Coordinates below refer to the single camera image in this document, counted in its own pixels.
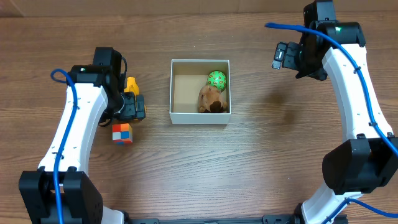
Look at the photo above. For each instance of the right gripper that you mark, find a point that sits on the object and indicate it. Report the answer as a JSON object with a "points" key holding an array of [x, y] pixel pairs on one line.
{"points": [[289, 56]]}

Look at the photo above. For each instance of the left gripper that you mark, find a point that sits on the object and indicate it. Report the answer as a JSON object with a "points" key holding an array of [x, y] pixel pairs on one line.
{"points": [[132, 109]]}

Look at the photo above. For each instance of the yellow rubber whale toy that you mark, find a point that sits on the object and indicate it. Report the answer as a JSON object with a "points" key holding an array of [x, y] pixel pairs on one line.
{"points": [[132, 86]]}

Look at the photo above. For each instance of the colourful puzzle cube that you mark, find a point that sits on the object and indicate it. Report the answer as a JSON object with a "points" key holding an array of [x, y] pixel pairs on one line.
{"points": [[122, 133]]}

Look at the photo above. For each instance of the green number ball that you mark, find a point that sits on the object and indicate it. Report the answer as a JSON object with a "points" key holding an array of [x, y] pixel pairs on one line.
{"points": [[217, 79]]}

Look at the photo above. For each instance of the brown plush capybara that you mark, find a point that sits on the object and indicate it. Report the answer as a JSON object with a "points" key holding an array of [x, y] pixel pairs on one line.
{"points": [[210, 100]]}

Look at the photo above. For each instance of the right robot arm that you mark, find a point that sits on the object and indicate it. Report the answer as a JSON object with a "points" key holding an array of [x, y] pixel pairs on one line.
{"points": [[367, 157]]}

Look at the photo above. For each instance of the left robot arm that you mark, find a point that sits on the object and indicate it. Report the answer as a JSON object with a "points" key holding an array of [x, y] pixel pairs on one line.
{"points": [[60, 190]]}

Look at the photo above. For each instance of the white cardboard box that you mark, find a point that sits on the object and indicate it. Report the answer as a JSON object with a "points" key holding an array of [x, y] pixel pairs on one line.
{"points": [[187, 77]]}

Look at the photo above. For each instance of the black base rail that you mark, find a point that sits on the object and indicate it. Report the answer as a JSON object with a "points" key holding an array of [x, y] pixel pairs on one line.
{"points": [[205, 221]]}

